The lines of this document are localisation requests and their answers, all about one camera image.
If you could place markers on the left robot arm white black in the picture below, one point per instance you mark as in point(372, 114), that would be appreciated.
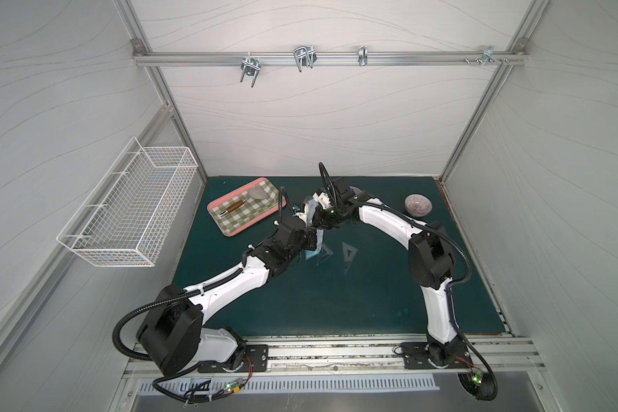
point(172, 331)

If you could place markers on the metal u-bolt clamp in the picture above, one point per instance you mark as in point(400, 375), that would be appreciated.
point(250, 67)
point(304, 56)

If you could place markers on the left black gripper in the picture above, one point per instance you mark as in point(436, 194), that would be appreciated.
point(309, 239)

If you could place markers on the green checkered cloth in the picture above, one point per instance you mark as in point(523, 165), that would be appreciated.
point(244, 206)

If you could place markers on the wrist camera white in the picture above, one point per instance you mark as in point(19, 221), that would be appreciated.
point(323, 199)
point(300, 211)

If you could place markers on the white vent strip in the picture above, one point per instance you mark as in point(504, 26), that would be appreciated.
point(259, 385)

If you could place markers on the aluminium top rail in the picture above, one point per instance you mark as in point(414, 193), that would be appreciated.
point(331, 58)

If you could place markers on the white wire basket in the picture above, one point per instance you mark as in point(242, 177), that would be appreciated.
point(126, 218)

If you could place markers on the clear triangle ruler small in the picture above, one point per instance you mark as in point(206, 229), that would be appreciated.
point(349, 255)

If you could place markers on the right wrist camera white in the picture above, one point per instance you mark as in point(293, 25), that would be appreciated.
point(323, 199)

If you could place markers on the metal bracket clip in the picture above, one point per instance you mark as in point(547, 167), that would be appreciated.
point(362, 56)

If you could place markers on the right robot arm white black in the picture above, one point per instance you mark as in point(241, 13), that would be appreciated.
point(430, 258)

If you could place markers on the metal u-bolt clamp middle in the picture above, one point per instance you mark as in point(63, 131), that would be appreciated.
point(304, 56)

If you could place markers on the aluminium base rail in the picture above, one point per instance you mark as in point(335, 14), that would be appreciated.
point(382, 354)

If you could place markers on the pink tray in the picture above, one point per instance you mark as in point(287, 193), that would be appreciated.
point(244, 206)

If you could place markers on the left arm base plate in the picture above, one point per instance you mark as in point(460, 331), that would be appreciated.
point(251, 357)

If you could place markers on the striped ceramic bowl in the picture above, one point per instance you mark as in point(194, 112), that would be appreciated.
point(418, 205)

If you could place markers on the metal bracket right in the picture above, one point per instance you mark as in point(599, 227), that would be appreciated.
point(487, 58)

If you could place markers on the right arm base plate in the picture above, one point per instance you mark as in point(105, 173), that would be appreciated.
point(433, 355)

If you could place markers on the wooden handled spatula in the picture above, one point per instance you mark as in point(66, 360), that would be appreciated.
point(255, 193)

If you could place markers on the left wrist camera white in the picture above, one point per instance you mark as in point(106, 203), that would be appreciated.
point(300, 211)

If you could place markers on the metal u-bolt clamp left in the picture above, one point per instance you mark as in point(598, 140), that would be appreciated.
point(250, 67)

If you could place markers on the clear triangle ruler large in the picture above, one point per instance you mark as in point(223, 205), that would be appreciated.
point(324, 254)

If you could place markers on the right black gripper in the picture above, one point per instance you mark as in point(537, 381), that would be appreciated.
point(321, 217)

